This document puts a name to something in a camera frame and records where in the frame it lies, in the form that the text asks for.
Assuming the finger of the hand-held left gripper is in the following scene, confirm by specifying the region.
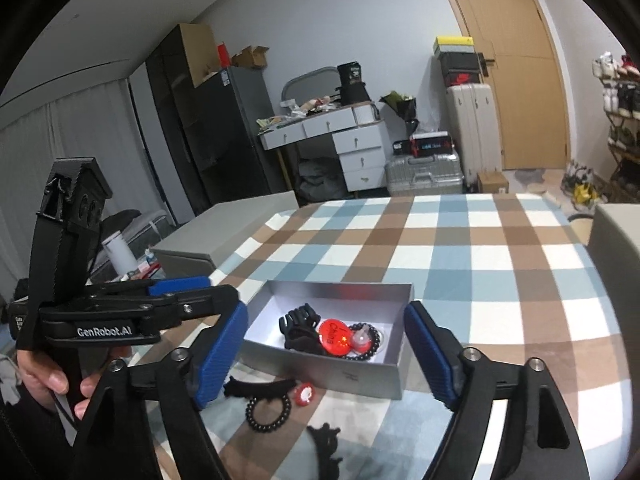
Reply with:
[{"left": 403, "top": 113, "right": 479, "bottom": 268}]
[
  {"left": 147, "top": 285, "right": 240, "bottom": 333},
  {"left": 82, "top": 276, "right": 211, "bottom": 307}
]

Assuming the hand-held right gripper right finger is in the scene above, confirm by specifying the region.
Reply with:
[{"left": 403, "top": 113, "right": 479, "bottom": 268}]
[{"left": 403, "top": 301, "right": 591, "bottom": 480}]

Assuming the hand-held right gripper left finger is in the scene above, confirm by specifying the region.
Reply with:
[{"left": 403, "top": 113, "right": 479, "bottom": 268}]
[{"left": 72, "top": 301, "right": 249, "bottom": 480}]

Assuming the black fabric hair tie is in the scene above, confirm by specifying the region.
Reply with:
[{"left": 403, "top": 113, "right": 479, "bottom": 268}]
[{"left": 223, "top": 376, "right": 297, "bottom": 402}]

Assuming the black bead bracelet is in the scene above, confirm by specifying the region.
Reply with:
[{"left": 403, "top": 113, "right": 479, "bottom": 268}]
[
  {"left": 345, "top": 322, "right": 387, "bottom": 362},
  {"left": 246, "top": 394, "right": 294, "bottom": 434}
]

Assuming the black hair claw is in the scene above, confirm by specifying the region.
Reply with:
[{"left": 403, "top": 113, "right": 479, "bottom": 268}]
[{"left": 278, "top": 304, "right": 322, "bottom": 352}]

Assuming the red round badge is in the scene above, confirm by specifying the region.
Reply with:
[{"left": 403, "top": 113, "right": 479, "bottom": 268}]
[{"left": 317, "top": 318, "right": 354, "bottom": 359}]

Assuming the silver grey cardboard box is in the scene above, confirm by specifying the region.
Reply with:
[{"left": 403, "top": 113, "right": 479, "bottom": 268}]
[{"left": 241, "top": 280, "right": 415, "bottom": 401}]

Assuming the person's left forearm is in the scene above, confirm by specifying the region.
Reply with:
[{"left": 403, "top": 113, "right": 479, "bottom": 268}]
[{"left": 0, "top": 402, "right": 73, "bottom": 480}]

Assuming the person's left hand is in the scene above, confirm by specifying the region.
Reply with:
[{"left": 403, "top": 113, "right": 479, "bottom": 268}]
[{"left": 17, "top": 347, "right": 102, "bottom": 419}]

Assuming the small cosmetic bottle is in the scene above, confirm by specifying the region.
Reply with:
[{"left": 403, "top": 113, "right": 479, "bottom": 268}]
[{"left": 127, "top": 250, "right": 166, "bottom": 281}]

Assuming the white mattress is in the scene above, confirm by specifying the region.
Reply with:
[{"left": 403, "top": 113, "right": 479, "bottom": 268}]
[{"left": 90, "top": 210, "right": 174, "bottom": 281}]

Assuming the grey upholstered block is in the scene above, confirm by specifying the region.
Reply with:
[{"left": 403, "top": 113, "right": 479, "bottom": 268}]
[
  {"left": 150, "top": 190, "right": 301, "bottom": 286},
  {"left": 590, "top": 203, "right": 640, "bottom": 282}
]

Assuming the dark cloth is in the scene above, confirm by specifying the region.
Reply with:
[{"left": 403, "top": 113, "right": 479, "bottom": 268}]
[{"left": 102, "top": 210, "right": 146, "bottom": 241}]

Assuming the dark grey fridge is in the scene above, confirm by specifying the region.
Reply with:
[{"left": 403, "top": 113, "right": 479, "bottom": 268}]
[{"left": 192, "top": 65, "right": 286, "bottom": 207}]

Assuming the dark bag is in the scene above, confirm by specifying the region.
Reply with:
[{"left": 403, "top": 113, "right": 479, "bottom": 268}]
[{"left": 297, "top": 157, "right": 349, "bottom": 204}]

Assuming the dark wardrobe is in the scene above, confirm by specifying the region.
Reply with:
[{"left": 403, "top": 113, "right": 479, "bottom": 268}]
[{"left": 145, "top": 25, "right": 211, "bottom": 212}]

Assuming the grey curtain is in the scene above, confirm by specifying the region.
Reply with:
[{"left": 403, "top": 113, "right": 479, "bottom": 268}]
[{"left": 0, "top": 77, "right": 172, "bottom": 301}]

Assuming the silver suitcase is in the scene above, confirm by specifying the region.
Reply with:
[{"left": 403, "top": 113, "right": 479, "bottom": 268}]
[{"left": 384, "top": 150, "right": 464, "bottom": 199}]

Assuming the small cardboard box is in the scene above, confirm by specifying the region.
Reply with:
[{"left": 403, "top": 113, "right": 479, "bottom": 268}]
[{"left": 476, "top": 172, "right": 511, "bottom": 195}]

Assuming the grey floor mat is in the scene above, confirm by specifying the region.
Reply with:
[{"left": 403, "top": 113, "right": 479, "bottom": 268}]
[{"left": 512, "top": 170, "right": 556, "bottom": 189}]

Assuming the white desk with drawers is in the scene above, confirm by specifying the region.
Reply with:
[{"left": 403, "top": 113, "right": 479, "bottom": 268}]
[{"left": 257, "top": 102, "right": 394, "bottom": 201}]

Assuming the desk clutter pile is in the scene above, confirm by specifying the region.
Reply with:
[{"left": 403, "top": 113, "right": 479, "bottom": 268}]
[{"left": 257, "top": 95, "right": 351, "bottom": 134}]

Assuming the black red white box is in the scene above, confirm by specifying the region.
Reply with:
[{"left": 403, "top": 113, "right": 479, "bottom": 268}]
[{"left": 409, "top": 131, "right": 454, "bottom": 155}]

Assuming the white upright suitcase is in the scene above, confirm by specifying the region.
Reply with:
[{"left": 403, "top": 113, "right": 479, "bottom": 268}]
[{"left": 446, "top": 84, "right": 504, "bottom": 194}]

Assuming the pile of floor shoes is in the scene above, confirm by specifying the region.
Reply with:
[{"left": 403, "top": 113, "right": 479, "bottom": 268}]
[{"left": 560, "top": 160, "right": 601, "bottom": 211}]

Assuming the large flat cardboard box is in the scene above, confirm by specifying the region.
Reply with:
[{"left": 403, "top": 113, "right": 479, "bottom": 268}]
[{"left": 179, "top": 22, "right": 224, "bottom": 89}]

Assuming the grey arched mirror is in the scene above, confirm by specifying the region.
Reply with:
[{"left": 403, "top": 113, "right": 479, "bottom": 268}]
[{"left": 281, "top": 66, "right": 341, "bottom": 106}]

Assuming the open cardboard box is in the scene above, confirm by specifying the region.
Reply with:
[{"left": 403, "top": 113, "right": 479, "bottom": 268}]
[{"left": 231, "top": 46, "right": 271, "bottom": 70}]

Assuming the black bag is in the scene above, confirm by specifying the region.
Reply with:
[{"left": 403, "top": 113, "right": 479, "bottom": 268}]
[{"left": 340, "top": 82, "right": 374, "bottom": 107}]

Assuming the dark wrapped bouquet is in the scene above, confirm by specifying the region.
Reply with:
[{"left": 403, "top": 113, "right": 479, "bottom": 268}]
[{"left": 379, "top": 90, "right": 419, "bottom": 134}]

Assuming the black printed box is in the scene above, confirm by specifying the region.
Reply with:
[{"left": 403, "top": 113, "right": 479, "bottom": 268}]
[{"left": 337, "top": 62, "right": 364, "bottom": 86}]

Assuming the black red shoe box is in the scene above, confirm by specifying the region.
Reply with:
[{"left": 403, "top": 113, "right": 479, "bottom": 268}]
[{"left": 442, "top": 70, "right": 481, "bottom": 89}]

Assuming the wooden door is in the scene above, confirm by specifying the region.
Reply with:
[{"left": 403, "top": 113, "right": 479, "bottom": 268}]
[{"left": 430, "top": 0, "right": 571, "bottom": 171}]

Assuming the yellow white shoe box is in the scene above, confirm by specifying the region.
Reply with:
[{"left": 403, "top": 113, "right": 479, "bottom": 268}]
[{"left": 432, "top": 36, "right": 475, "bottom": 56}]

